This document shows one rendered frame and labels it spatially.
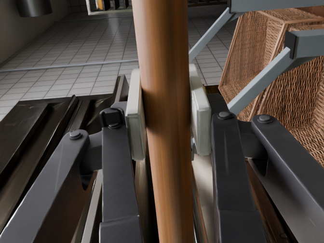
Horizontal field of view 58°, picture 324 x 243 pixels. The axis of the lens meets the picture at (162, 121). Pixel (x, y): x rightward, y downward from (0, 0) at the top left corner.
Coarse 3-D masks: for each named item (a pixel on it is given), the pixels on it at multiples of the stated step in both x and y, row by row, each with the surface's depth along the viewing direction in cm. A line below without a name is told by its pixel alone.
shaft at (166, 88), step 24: (144, 0) 15; (168, 0) 14; (144, 24) 15; (168, 24) 15; (144, 48) 16; (168, 48) 16; (144, 72) 17; (168, 72) 16; (144, 96) 18; (168, 96) 17; (168, 120) 18; (168, 144) 19; (168, 168) 20; (168, 192) 21; (168, 216) 22; (192, 216) 24; (168, 240) 24; (192, 240) 25
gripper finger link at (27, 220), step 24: (72, 144) 13; (48, 168) 12; (72, 168) 12; (48, 192) 11; (72, 192) 12; (24, 216) 10; (48, 216) 10; (72, 216) 12; (0, 240) 9; (24, 240) 9; (48, 240) 10
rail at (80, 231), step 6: (114, 90) 154; (114, 96) 146; (114, 102) 141; (90, 192) 87; (90, 198) 85; (84, 210) 82; (84, 216) 79; (84, 222) 78; (78, 228) 77; (84, 228) 76; (78, 234) 75; (78, 240) 73
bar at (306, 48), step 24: (240, 0) 94; (264, 0) 94; (288, 0) 94; (312, 0) 95; (216, 24) 98; (192, 48) 103; (288, 48) 55; (312, 48) 53; (264, 72) 57; (240, 96) 59; (192, 144) 63; (192, 168) 59; (192, 192) 52
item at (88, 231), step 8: (120, 80) 165; (120, 88) 154; (128, 88) 171; (120, 96) 145; (96, 184) 90; (96, 192) 87; (96, 200) 84; (96, 208) 81; (88, 216) 79; (96, 216) 79; (88, 224) 77; (96, 224) 78; (88, 232) 74; (96, 232) 76; (88, 240) 72; (96, 240) 75
